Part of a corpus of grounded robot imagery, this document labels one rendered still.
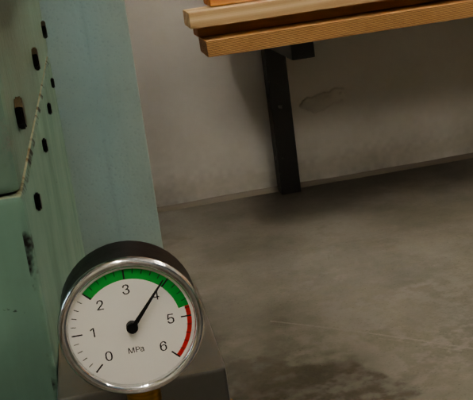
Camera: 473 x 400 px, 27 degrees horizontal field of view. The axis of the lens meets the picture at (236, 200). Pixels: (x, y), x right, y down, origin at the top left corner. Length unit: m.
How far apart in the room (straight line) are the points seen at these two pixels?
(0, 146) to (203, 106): 2.49
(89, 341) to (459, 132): 2.79
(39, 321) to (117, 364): 0.07
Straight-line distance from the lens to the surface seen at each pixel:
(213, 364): 0.48
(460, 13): 2.59
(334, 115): 3.04
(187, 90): 2.94
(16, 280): 0.49
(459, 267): 2.30
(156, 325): 0.43
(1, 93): 0.47
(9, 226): 0.48
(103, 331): 0.43
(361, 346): 1.95
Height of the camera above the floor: 0.82
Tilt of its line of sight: 16 degrees down
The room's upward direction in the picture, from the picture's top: 8 degrees counter-clockwise
